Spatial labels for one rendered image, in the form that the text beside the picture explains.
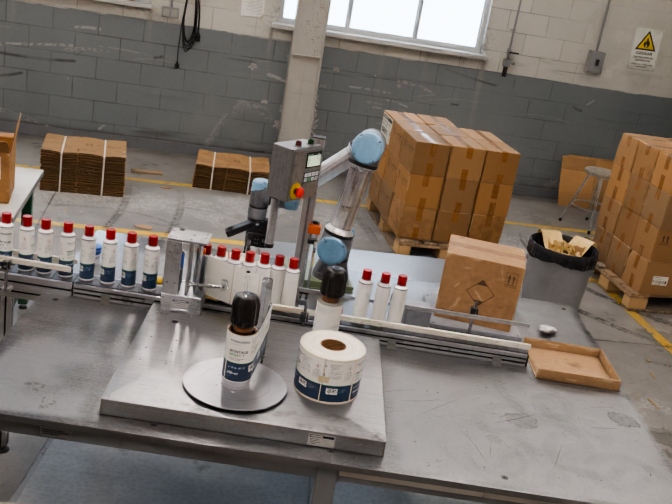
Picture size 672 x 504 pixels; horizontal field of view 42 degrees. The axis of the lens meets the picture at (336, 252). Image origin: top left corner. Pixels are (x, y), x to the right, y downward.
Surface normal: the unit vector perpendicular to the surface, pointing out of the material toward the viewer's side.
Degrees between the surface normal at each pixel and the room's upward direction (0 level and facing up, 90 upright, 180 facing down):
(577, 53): 90
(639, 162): 90
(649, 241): 90
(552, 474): 0
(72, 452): 1
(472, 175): 91
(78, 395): 0
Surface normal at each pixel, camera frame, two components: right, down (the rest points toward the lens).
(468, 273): -0.18, 0.30
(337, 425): 0.16, -0.93
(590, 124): 0.14, 0.36
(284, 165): -0.58, 0.18
